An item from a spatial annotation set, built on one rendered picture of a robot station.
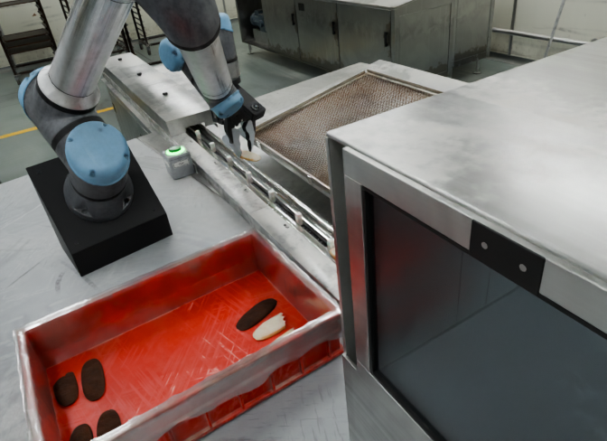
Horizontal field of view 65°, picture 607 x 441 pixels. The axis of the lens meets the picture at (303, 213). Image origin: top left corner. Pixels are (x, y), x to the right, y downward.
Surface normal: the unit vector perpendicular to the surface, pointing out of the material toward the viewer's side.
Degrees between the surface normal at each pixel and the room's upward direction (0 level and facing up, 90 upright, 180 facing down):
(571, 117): 0
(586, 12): 90
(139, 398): 0
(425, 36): 89
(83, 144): 52
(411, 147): 0
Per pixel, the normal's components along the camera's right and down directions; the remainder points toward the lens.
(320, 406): -0.11, -0.84
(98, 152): 0.44, -0.24
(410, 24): 0.52, 0.41
